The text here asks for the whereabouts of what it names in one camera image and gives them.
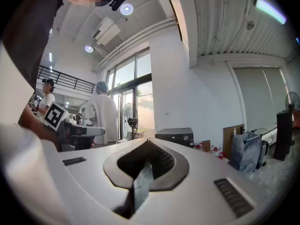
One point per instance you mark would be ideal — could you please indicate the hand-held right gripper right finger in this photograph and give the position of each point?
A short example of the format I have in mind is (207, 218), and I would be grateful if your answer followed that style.
(199, 196)

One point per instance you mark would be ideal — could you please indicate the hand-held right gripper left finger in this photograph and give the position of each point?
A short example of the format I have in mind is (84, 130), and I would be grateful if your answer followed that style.
(93, 184)

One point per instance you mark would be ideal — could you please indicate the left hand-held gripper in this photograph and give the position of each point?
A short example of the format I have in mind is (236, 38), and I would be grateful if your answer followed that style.
(55, 115)

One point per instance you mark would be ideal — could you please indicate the round silver knob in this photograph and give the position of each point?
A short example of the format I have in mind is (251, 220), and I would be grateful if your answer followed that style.
(185, 137)

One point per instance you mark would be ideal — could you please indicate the dark grey washing machine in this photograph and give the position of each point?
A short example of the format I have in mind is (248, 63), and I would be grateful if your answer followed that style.
(173, 137)

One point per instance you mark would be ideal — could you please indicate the person's left forearm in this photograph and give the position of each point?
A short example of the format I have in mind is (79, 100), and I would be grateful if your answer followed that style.
(35, 128)

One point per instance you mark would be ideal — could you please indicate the black standing fan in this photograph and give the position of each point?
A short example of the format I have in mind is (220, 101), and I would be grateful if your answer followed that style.
(293, 101)
(130, 121)

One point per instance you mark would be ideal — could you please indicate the clear red-capped water bottle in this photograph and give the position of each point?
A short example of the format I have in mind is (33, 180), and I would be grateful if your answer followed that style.
(199, 146)
(214, 149)
(222, 156)

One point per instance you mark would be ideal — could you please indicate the small cardboard box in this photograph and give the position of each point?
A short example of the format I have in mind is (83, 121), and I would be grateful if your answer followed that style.
(206, 145)

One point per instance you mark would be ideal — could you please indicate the black balcony railing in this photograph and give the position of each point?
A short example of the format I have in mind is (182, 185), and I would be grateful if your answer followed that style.
(65, 80)

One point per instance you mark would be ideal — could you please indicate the grey plastic bag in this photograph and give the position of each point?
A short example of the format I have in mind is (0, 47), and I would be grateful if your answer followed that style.
(245, 152)

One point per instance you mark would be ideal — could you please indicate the brown cardboard sheet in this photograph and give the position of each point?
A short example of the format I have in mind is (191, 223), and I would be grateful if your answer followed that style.
(228, 131)

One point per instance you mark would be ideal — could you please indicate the white pump bottle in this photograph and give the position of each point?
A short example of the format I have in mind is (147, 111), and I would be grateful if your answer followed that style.
(234, 131)

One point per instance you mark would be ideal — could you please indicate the silver suitcase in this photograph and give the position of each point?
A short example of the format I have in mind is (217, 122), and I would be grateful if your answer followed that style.
(263, 153)

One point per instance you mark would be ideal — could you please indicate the round ceiling light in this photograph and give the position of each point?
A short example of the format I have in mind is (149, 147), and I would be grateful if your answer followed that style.
(88, 49)
(126, 9)

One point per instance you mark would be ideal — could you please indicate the white ceiling pipes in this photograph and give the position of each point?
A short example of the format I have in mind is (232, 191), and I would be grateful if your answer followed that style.
(136, 39)

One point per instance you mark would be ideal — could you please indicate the white roller blind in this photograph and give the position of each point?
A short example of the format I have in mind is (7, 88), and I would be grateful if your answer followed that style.
(277, 97)
(250, 102)

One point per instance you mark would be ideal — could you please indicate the person's black shirt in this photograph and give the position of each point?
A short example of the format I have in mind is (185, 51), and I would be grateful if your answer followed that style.
(28, 32)

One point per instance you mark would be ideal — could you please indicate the round ceiling sensor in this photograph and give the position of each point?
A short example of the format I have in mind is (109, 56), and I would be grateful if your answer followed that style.
(250, 25)

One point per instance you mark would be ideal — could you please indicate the long ceiling light tube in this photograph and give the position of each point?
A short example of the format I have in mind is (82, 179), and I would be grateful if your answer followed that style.
(269, 9)

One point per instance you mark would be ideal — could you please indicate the tall glass window wall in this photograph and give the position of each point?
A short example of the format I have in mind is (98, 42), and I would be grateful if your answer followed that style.
(143, 97)

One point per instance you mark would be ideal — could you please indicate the black head-worn camera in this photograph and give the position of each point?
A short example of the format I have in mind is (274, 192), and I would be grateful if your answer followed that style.
(118, 1)

